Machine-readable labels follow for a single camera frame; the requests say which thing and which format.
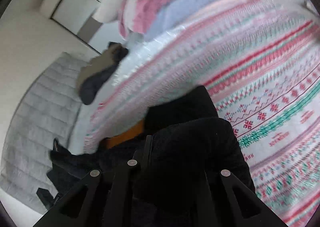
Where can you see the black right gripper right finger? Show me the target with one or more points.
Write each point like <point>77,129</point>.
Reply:
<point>234,204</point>

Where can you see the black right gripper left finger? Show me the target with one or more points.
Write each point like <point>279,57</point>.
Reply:
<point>99,199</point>

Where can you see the black fleece garment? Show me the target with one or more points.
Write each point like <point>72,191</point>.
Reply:
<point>182,140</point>

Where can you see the orange garment strip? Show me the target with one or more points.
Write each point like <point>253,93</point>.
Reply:
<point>125,136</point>

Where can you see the grey quilted comforter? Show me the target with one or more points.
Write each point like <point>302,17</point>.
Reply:
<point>48,110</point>

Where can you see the dark navy and beige pillow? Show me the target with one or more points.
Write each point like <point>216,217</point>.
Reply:
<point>98,71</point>

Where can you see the pink patterned fair isle blanket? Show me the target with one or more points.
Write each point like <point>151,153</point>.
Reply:
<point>259,61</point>

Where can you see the white and grey wardrobe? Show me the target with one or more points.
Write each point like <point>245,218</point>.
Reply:
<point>76,16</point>

